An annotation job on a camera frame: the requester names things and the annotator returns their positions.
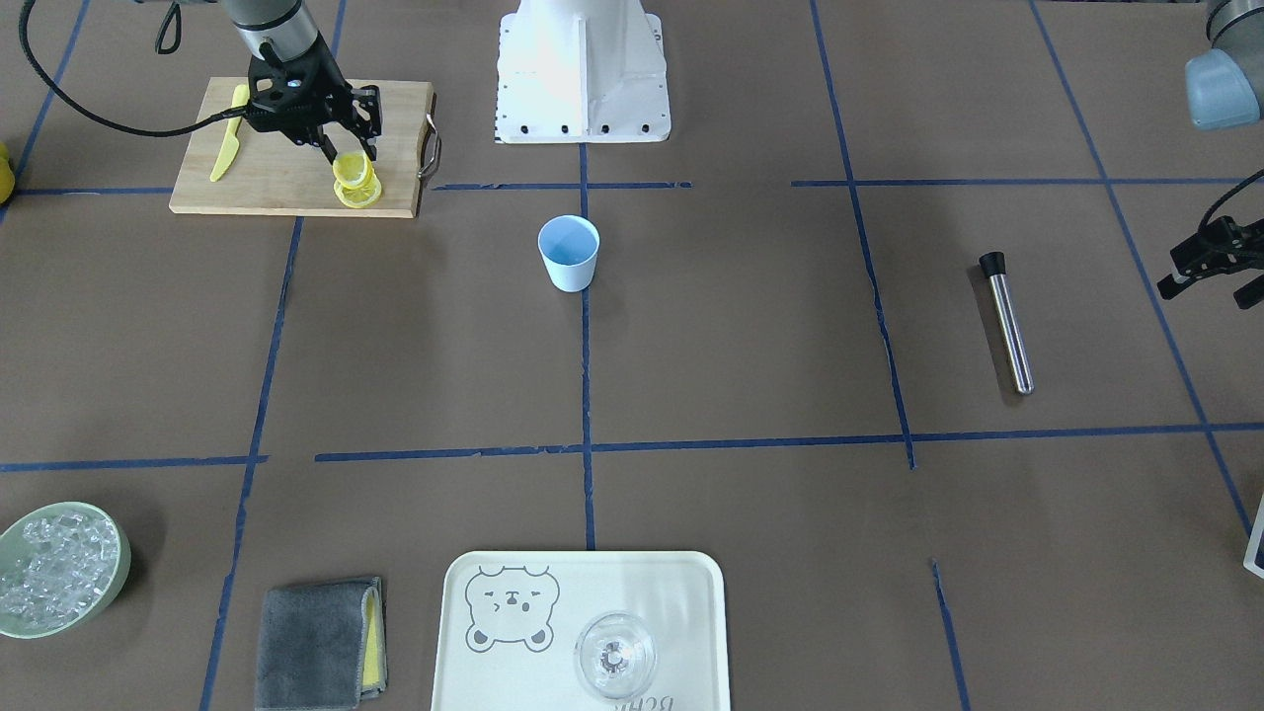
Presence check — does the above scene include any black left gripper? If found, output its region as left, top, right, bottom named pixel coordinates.
left=1157, top=216, right=1264, bottom=310

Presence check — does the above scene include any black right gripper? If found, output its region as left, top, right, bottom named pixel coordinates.
left=246, top=54, right=382, bottom=164

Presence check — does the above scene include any yellow lemon slice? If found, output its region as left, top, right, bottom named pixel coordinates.
left=331, top=151, right=375, bottom=190

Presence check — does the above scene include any steel muddler black tip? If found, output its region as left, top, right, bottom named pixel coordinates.
left=980, top=250, right=1035, bottom=397

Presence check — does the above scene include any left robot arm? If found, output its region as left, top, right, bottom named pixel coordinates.
left=1157, top=1, right=1263, bottom=310

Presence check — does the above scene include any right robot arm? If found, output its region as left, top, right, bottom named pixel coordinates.
left=224, top=1, right=382, bottom=162

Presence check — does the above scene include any lemon slice on board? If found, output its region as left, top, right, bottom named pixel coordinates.
left=332, top=177, right=383, bottom=207

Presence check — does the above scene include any light blue cup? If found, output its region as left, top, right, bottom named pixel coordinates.
left=537, top=214, right=600, bottom=294

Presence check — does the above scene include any whole yellow lemon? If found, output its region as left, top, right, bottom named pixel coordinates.
left=0, top=140, right=16, bottom=205

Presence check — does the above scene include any wooden cutting board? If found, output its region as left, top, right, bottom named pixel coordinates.
left=169, top=80, right=436, bottom=219

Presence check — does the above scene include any yellow plastic knife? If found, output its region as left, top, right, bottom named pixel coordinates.
left=209, top=83, right=250, bottom=182

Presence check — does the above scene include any grey folded cloth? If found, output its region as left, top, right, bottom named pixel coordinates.
left=254, top=576, right=388, bottom=710

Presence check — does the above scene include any green bowl of ice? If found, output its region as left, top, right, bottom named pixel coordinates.
left=1, top=501, right=131, bottom=640

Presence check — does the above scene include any white bear tray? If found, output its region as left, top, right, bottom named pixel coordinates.
left=431, top=552, right=732, bottom=710

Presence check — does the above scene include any clear wine glass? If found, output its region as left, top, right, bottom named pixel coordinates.
left=573, top=610, right=659, bottom=702

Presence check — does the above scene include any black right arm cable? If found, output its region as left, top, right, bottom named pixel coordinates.
left=18, top=0, right=253, bottom=138

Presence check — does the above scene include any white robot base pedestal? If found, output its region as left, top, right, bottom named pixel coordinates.
left=494, top=1, right=672, bottom=145

